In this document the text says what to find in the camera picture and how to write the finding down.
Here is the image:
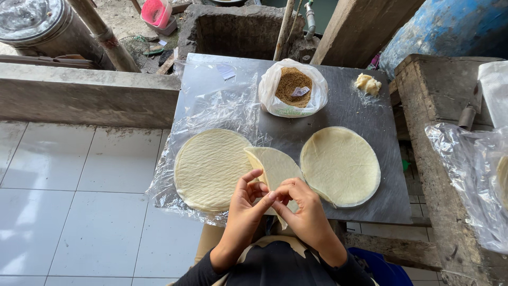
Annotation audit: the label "person's right hand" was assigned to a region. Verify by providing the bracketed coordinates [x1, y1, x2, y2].
[271, 177, 348, 268]

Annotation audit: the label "person's left hand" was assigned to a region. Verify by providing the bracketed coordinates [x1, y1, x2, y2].
[210, 169, 278, 273]

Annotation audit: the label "pale dough wrapper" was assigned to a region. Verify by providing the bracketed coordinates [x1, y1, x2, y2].
[244, 146, 306, 230]

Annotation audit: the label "person's black shirt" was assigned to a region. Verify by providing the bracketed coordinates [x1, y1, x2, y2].
[210, 235, 379, 286]

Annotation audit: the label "stack of ridged round wrappers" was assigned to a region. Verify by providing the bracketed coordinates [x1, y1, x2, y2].
[173, 128, 255, 213]

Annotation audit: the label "smooth round dough wrapper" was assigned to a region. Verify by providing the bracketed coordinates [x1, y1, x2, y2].
[300, 126, 382, 209]

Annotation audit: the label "blue plastic stool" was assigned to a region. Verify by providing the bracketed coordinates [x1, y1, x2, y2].
[348, 247, 414, 286]

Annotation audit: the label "worn wooden beam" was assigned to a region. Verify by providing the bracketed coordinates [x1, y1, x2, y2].
[344, 231, 442, 271]

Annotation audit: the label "clear crinkled plastic sheet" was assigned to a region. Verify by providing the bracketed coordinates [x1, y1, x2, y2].
[146, 60, 275, 227]

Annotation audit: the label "white plastic bag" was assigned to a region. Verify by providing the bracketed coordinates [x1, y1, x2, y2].
[258, 58, 329, 119]

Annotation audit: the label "brown crumbly filling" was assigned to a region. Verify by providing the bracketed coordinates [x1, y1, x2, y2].
[275, 67, 313, 109]

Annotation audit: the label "pale yellow butter lump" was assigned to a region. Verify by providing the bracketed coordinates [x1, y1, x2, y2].
[354, 73, 382, 97]

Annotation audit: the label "large clear plastic bag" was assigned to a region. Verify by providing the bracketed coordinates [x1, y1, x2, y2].
[424, 122, 508, 255]

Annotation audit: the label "weathered concrete block bench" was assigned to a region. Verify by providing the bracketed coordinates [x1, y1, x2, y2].
[391, 53, 508, 286]

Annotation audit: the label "rough concrete basin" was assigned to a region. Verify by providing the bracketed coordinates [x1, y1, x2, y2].
[177, 4, 307, 62]

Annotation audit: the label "small metal cylinder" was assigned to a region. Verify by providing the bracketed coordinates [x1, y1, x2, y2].
[457, 104, 477, 131]

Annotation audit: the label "thin wooden stick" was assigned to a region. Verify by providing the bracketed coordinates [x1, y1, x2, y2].
[273, 0, 297, 62]

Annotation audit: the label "wide wooden plank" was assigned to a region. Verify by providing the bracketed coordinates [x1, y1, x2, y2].
[310, 0, 426, 69]

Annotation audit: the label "grey water pipe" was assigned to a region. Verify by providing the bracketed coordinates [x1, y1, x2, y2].
[303, 0, 317, 41]

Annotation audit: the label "concrete ledge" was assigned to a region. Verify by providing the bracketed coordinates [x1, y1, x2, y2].
[0, 62, 182, 129]

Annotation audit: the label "grey plastic tray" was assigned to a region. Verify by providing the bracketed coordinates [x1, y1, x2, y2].
[142, 14, 178, 37]

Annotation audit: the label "pink plastic container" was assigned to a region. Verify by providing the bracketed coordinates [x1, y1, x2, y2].
[140, 0, 174, 29]

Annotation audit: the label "thick bamboo pole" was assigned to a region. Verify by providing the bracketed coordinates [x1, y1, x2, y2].
[67, 0, 142, 74]

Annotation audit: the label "white plastic sheet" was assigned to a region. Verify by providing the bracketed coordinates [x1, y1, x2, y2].
[475, 60, 508, 129]

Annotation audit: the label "blue plastic barrel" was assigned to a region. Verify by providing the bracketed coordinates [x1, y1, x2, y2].
[379, 0, 508, 81]

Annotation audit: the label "flat wooden boards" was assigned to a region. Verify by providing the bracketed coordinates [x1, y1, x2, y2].
[0, 54, 97, 70]

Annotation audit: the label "large metal drum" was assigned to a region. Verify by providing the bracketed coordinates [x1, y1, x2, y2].
[0, 0, 116, 71]

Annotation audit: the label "round wire mesh sieve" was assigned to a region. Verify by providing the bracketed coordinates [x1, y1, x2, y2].
[119, 35, 152, 69]

